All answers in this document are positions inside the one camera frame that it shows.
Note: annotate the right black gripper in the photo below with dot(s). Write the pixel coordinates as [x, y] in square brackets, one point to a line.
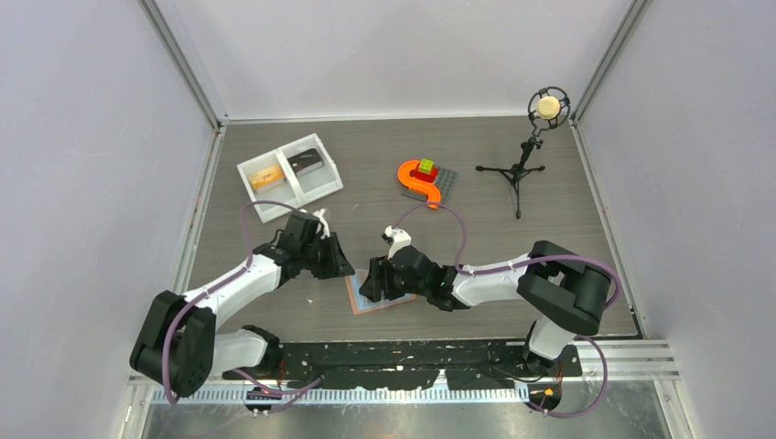
[380, 268]

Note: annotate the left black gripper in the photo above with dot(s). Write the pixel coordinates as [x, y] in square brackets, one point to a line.
[337, 266]

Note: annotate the pink leather card holder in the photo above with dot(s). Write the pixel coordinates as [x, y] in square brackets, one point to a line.
[361, 305]

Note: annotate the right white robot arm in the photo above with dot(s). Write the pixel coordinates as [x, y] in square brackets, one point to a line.
[571, 292]

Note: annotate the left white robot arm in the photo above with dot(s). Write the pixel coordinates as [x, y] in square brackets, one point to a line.
[179, 344]

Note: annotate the orange card box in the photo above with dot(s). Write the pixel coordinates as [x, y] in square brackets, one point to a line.
[266, 179]

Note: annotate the black card box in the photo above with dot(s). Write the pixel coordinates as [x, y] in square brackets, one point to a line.
[305, 161]

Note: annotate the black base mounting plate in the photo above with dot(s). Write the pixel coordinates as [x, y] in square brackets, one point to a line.
[472, 364]

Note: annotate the white two-compartment tray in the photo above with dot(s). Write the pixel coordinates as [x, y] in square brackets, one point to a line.
[296, 192]

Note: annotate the orange S-shaped toy track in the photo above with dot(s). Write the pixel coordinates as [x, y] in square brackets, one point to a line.
[432, 192]

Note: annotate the red toy brick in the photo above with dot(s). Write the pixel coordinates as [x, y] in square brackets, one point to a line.
[428, 179]

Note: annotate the grey toy baseplate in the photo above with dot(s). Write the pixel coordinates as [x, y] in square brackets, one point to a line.
[445, 181]

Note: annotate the green toy brick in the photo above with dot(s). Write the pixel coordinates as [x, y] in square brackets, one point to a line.
[426, 167]

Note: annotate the black tripod mic stand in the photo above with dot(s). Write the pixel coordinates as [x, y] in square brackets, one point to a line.
[518, 171]

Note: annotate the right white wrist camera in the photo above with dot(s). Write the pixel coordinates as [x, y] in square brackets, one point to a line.
[396, 238]

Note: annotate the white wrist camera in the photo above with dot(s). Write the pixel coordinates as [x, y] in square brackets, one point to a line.
[396, 238]
[323, 228]

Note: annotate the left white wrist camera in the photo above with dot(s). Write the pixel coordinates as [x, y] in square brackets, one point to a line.
[323, 228]

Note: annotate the microphone with shock mount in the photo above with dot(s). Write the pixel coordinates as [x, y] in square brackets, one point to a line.
[548, 109]

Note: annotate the aluminium frame rail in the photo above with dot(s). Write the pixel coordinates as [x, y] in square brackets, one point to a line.
[441, 390]

